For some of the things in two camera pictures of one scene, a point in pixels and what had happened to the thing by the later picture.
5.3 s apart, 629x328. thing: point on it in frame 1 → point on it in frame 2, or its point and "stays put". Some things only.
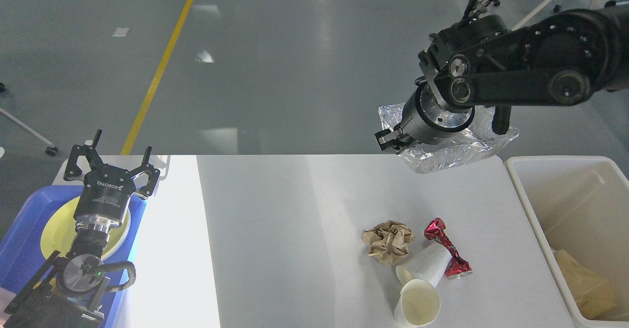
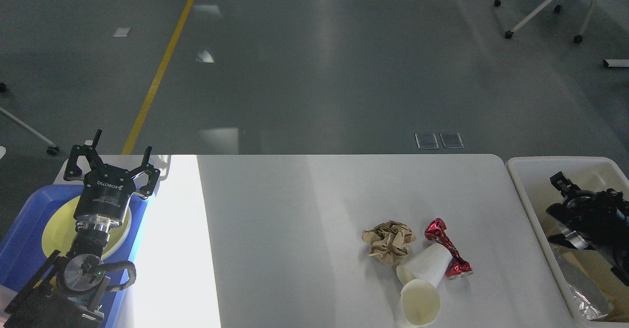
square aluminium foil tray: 478,141 → 592,304
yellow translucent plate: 60,229 stays put
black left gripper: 106,190 stays put
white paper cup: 430,264 stays put
